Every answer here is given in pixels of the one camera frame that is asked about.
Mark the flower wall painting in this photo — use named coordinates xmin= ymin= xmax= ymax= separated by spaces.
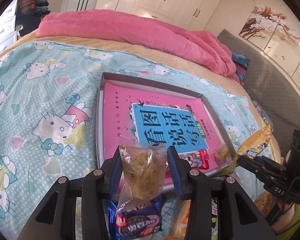
xmin=239 ymin=4 xmax=300 ymax=88

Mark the white drawer cabinet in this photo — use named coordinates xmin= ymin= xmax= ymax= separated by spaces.
xmin=0 ymin=0 xmax=17 ymax=54

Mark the red Alpenliebe candy pack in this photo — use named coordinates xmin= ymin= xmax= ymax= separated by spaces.
xmin=185 ymin=149 xmax=210 ymax=170

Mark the pink quilt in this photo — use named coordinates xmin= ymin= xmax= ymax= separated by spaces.
xmin=36 ymin=9 xmax=241 ymax=83

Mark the grey padded headboard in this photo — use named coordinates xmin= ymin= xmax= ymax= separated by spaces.
xmin=218 ymin=29 xmax=300 ymax=155

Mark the black shopping bag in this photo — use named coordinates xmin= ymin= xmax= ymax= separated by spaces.
xmin=16 ymin=0 xmax=37 ymax=16

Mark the small yellow cake pack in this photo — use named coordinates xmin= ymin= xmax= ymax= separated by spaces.
xmin=214 ymin=145 xmax=231 ymax=165

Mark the black green pea snack pack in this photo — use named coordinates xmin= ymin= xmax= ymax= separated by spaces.
xmin=211 ymin=198 xmax=218 ymax=240

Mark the folded dark clothes pile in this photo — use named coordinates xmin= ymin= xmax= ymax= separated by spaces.
xmin=34 ymin=0 xmax=50 ymax=17

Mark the yellow bread snack pack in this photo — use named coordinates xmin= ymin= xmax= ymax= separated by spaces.
xmin=237 ymin=124 xmax=273 ymax=159

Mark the pink blue children's book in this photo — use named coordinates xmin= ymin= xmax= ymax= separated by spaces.
xmin=102 ymin=81 xmax=232 ymax=185

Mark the orange biscuit pack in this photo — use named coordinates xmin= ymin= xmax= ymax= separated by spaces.
xmin=172 ymin=200 xmax=191 ymax=239

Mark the dark cardboard tray box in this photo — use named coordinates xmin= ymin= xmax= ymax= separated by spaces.
xmin=95 ymin=72 xmax=237 ymax=193

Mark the clear meat floss cake pack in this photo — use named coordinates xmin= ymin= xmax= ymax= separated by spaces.
xmin=116 ymin=138 xmax=167 ymax=213

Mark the striped colourful pillow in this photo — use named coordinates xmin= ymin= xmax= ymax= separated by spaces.
xmin=232 ymin=52 xmax=250 ymax=82

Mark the blue Oreo cookie pack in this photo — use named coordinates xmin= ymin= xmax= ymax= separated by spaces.
xmin=107 ymin=194 xmax=167 ymax=239

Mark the Hello Kitty blue sheet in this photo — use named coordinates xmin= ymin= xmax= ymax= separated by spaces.
xmin=0 ymin=41 xmax=250 ymax=239

